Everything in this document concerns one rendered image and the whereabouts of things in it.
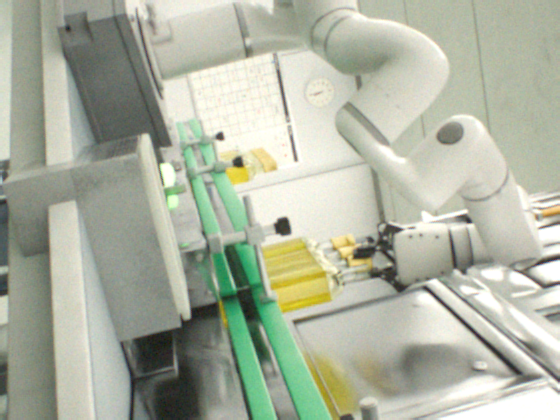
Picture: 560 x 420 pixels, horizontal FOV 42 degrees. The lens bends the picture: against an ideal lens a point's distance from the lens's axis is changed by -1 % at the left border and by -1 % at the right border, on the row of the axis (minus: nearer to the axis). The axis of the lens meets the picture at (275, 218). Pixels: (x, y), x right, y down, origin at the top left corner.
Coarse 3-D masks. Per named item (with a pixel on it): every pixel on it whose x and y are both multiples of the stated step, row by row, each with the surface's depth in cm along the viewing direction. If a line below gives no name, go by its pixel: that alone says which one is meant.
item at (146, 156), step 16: (144, 144) 88; (144, 160) 85; (144, 176) 86; (160, 192) 102; (160, 208) 86; (160, 224) 86; (160, 240) 88; (176, 256) 104; (176, 272) 88; (176, 288) 89; (176, 304) 90
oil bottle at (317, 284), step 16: (288, 272) 126; (304, 272) 124; (320, 272) 123; (336, 272) 123; (272, 288) 122; (288, 288) 122; (304, 288) 122; (320, 288) 123; (336, 288) 124; (288, 304) 123; (304, 304) 123; (320, 304) 124; (224, 320) 122
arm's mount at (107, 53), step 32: (64, 0) 108; (96, 0) 107; (128, 0) 110; (64, 32) 103; (96, 32) 104; (128, 32) 105; (96, 64) 108; (128, 64) 109; (96, 96) 111; (128, 96) 113; (160, 96) 120; (96, 128) 115; (128, 128) 117; (160, 128) 118
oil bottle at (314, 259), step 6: (300, 258) 133; (306, 258) 132; (312, 258) 132; (318, 258) 131; (324, 258) 131; (282, 264) 132; (288, 264) 131; (294, 264) 130; (300, 264) 130; (306, 264) 129; (312, 264) 129; (270, 270) 130; (276, 270) 129; (282, 270) 129; (288, 270) 128
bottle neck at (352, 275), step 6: (366, 264) 126; (342, 270) 126; (348, 270) 125; (354, 270) 125; (360, 270) 125; (366, 270) 125; (348, 276) 125; (354, 276) 125; (360, 276) 125; (366, 276) 125; (348, 282) 125; (354, 282) 126
